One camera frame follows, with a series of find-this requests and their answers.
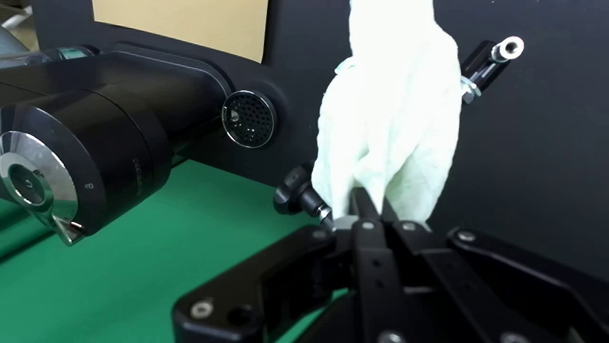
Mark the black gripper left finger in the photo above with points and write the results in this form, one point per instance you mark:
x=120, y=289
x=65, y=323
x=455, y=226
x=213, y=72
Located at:
x=367, y=274

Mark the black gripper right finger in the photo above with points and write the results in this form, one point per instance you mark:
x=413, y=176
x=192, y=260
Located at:
x=506, y=287

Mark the white cloth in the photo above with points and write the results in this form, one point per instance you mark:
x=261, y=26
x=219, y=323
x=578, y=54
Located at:
x=392, y=115

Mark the green table mat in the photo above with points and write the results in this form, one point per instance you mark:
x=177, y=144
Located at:
x=145, y=255

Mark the black coffee machine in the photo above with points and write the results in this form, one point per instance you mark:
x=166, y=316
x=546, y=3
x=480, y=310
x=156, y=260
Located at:
x=107, y=140

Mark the tan cardboard sheet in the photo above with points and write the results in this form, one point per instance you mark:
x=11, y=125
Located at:
x=190, y=26

